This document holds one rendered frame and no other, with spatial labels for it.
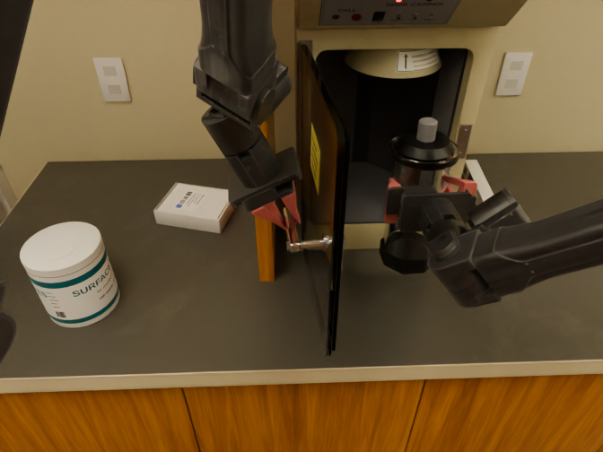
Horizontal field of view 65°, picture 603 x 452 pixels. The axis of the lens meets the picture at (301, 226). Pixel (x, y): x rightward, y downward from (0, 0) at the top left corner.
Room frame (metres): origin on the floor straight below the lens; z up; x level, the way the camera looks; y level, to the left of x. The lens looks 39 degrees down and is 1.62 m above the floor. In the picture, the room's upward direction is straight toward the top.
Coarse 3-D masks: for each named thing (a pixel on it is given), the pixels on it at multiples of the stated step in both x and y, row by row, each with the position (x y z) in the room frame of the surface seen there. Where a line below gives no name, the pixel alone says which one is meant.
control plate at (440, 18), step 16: (336, 0) 0.69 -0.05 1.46; (352, 0) 0.69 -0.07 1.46; (368, 0) 0.69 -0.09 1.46; (384, 0) 0.69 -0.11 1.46; (416, 0) 0.69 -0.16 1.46; (448, 0) 0.69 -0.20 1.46; (320, 16) 0.71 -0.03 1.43; (368, 16) 0.72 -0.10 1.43; (384, 16) 0.72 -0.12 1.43; (448, 16) 0.72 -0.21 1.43
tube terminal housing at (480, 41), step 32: (320, 32) 0.76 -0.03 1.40; (352, 32) 0.76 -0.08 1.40; (384, 32) 0.77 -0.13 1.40; (416, 32) 0.77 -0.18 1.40; (448, 32) 0.77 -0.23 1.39; (480, 32) 0.77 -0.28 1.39; (480, 64) 0.77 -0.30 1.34; (480, 96) 0.77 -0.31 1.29; (352, 224) 0.77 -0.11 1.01; (384, 224) 0.77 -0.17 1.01
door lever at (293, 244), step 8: (288, 216) 0.54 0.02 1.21; (288, 224) 0.52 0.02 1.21; (296, 224) 0.52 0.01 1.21; (288, 232) 0.50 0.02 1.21; (296, 232) 0.50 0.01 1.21; (288, 240) 0.49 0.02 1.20; (296, 240) 0.48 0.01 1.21; (304, 240) 0.49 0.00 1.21; (312, 240) 0.49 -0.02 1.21; (320, 240) 0.49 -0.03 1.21; (288, 248) 0.47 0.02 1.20; (296, 248) 0.47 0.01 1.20; (304, 248) 0.48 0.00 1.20
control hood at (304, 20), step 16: (304, 0) 0.68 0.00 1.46; (320, 0) 0.69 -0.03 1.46; (464, 0) 0.70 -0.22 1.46; (480, 0) 0.70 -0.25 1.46; (496, 0) 0.70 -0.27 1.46; (512, 0) 0.70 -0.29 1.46; (304, 16) 0.71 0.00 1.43; (464, 16) 0.72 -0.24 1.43; (480, 16) 0.73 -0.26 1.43; (496, 16) 0.73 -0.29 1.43; (512, 16) 0.73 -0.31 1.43
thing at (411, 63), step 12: (408, 48) 0.80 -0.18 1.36; (420, 48) 0.81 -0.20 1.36; (432, 48) 0.82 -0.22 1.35; (348, 60) 0.85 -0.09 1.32; (360, 60) 0.82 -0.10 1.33; (372, 60) 0.80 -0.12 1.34; (384, 60) 0.80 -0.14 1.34; (396, 60) 0.79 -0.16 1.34; (408, 60) 0.79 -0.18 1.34; (420, 60) 0.80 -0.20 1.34; (432, 60) 0.81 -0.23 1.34; (360, 72) 0.81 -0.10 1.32; (372, 72) 0.79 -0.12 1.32; (384, 72) 0.79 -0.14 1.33; (396, 72) 0.78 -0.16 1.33; (408, 72) 0.78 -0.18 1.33; (420, 72) 0.79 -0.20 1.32; (432, 72) 0.80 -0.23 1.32
